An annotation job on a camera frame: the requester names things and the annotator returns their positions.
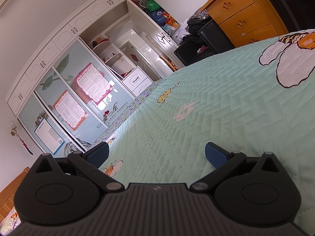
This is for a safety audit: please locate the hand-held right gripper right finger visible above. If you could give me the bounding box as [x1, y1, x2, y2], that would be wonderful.
[193, 142, 284, 193]

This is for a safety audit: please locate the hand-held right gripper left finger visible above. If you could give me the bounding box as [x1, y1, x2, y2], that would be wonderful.
[29, 142, 125, 193]

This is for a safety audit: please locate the pile of dark clothes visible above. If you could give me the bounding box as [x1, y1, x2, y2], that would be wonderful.
[172, 8, 214, 47]

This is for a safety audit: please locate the purple floral bed sheet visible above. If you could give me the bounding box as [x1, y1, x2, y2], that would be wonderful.
[98, 80, 163, 151]

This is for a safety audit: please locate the green quilted bee bedspread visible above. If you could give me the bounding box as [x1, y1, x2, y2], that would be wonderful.
[98, 29, 315, 236]

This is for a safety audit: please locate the red hanging ornament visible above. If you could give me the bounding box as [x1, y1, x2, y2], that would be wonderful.
[18, 138, 34, 156]

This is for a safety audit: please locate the white drawer unit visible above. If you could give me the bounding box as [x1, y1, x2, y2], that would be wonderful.
[122, 66, 154, 97]

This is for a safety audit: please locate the wooden headboard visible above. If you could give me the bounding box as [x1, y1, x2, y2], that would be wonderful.
[0, 167, 30, 210]

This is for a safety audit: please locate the wooden chair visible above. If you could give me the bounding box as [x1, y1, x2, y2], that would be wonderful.
[160, 55, 179, 72]

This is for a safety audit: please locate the black leather stool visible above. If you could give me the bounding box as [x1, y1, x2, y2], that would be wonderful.
[197, 19, 235, 51]
[174, 39, 215, 67]

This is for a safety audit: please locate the floral pillow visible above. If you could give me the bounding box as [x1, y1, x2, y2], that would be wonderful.
[4, 207, 21, 234]

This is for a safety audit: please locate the white wardrobe with sliding doors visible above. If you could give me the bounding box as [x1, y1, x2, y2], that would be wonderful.
[5, 0, 184, 158]

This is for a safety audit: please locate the wooden desk with drawers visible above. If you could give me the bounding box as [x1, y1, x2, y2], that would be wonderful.
[200, 0, 291, 48]

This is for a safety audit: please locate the dark blue bag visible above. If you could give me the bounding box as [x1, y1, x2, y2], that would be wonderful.
[145, 8, 166, 27]

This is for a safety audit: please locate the green bag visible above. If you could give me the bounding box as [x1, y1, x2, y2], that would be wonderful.
[146, 0, 161, 11]

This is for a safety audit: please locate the dark luggage case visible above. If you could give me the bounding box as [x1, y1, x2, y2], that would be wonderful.
[264, 0, 315, 33]

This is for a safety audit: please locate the orange bordered wall poster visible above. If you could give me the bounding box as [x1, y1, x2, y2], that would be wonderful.
[52, 90, 88, 131]

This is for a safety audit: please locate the blue bordered wall poster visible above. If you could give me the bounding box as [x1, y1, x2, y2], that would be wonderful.
[34, 118, 66, 155]

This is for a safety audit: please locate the pink bordered wall poster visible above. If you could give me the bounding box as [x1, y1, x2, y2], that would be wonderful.
[73, 63, 113, 105]

